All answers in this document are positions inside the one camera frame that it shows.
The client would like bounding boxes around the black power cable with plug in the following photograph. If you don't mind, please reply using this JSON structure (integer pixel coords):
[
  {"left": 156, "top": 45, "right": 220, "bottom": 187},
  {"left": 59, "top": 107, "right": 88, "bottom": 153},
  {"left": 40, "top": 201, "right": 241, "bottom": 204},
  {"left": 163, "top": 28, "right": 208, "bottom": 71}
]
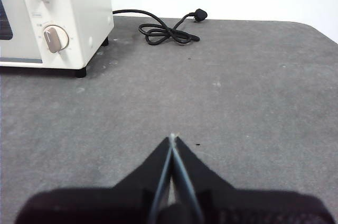
[{"left": 112, "top": 8, "right": 208, "bottom": 46}]

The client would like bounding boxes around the oven door with glass window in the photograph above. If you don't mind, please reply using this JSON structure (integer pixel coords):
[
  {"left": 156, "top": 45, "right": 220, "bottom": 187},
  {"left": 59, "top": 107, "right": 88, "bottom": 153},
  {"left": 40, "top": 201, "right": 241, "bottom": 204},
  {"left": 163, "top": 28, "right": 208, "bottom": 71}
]
[{"left": 0, "top": 0, "right": 43, "bottom": 64}]

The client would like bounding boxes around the beige oven knob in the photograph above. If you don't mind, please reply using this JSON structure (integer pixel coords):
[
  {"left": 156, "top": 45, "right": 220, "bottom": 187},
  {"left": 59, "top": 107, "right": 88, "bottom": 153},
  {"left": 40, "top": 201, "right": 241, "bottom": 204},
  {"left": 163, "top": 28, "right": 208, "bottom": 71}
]
[{"left": 43, "top": 25, "right": 70, "bottom": 54}]

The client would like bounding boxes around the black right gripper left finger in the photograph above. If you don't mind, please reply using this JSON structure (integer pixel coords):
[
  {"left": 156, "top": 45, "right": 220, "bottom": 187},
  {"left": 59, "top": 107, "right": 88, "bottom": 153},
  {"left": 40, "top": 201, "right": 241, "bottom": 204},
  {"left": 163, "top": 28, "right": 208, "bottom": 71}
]
[{"left": 14, "top": 136, "right": 174, "bottom": 224}]

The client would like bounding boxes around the cream Toshiba toaster oven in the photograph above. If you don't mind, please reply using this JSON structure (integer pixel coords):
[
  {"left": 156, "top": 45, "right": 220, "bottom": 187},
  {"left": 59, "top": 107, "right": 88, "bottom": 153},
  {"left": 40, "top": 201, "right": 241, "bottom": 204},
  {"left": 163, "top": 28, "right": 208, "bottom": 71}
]
[{"left": 0, "top": 0, "right": 115, "bottom": 78}]

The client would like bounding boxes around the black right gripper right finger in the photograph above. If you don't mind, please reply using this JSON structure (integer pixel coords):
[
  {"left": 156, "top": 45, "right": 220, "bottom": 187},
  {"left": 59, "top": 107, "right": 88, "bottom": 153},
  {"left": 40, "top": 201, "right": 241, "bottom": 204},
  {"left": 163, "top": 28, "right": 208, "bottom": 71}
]
[{"left": 174, "top": 136, "right": 331, "bottom": 224}]

